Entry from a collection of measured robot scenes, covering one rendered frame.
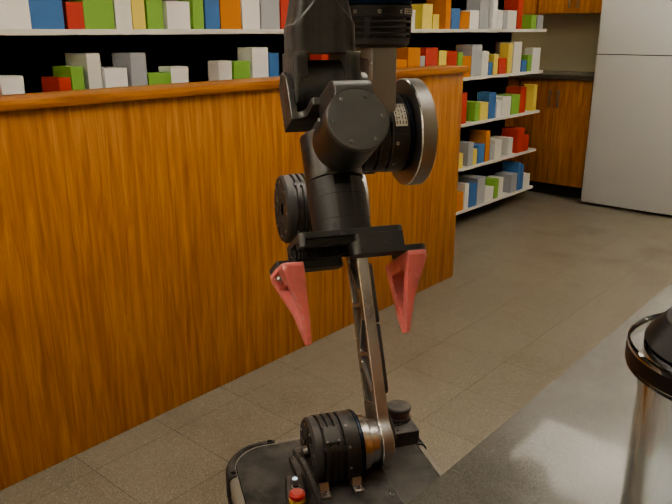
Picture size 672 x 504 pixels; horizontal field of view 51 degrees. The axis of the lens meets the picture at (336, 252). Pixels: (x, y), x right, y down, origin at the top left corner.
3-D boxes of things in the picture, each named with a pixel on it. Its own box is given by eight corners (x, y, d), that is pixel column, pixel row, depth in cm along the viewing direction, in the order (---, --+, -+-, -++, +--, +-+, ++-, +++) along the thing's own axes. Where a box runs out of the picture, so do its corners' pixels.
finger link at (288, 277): (369, 334, 63) (354, 233, 65) (292, 344, 61) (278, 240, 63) (349, 342, 69) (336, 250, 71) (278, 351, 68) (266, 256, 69)
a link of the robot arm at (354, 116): (357, 80, 74) (277, 81, 72) (392, 22, 64) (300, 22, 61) (374, 187, 72) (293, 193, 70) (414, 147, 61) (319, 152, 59)
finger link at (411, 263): (441, 325, 65) (424, 227, 67) (367, 335, 63) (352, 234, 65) (415, 333, 71) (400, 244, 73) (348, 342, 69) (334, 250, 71)
